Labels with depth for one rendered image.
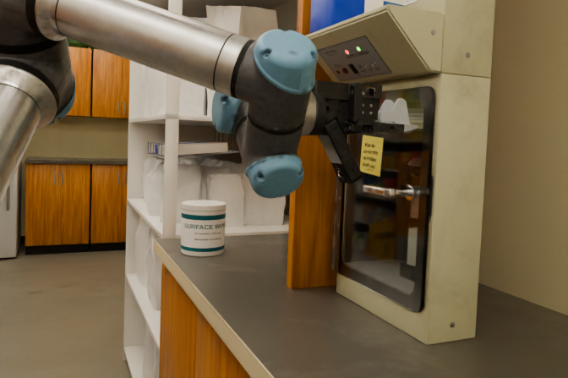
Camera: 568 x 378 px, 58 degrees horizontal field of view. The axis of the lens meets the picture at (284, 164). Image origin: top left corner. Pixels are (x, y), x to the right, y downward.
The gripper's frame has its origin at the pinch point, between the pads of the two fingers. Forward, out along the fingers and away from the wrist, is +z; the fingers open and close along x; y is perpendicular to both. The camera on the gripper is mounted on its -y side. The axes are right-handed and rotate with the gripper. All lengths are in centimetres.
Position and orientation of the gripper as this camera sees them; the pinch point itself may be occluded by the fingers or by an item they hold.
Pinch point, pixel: (409, 131)
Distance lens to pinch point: 93.3
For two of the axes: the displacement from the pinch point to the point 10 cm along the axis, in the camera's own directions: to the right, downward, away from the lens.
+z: 9.1, 0.1, 4.0
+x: -4.0, -0.6, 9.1
